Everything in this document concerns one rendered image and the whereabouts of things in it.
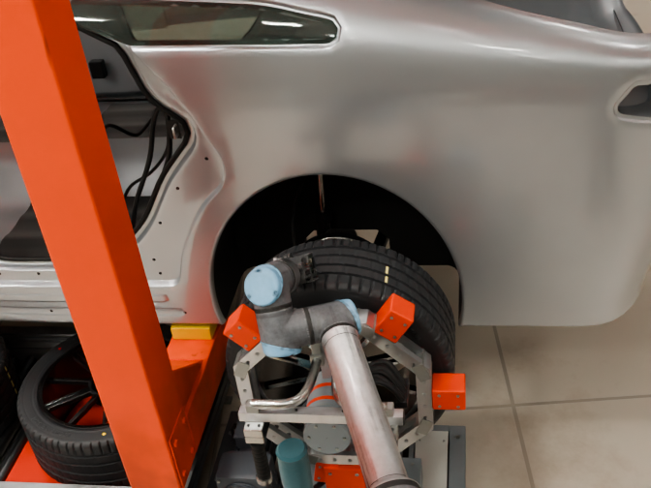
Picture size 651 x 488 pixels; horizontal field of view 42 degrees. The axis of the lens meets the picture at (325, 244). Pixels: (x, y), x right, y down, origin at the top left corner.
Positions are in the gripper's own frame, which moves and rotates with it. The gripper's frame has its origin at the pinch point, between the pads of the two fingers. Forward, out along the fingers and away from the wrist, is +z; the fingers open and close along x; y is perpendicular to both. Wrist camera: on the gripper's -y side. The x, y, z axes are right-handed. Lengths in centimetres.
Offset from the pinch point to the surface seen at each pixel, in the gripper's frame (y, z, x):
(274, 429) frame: -21, 7, -46
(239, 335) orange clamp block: -17.2, -10.8, -14.3
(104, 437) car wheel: -88, 23, -45
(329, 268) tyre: 7.8, 0.7, -2.4
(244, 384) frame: -22.8, -2.5, -29.5
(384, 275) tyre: 20.8, 6.2, -7.5
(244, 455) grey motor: -45, 34, -61
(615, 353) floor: 77, 153, -75
